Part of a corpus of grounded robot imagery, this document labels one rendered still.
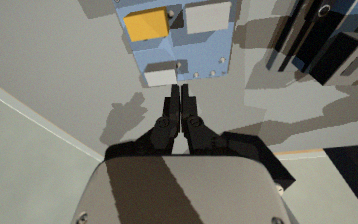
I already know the yellow rectangular block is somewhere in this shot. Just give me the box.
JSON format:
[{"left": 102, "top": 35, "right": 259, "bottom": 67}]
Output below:
[{"left": 123, "top": 6, "right": 170, "bottom": 42}]

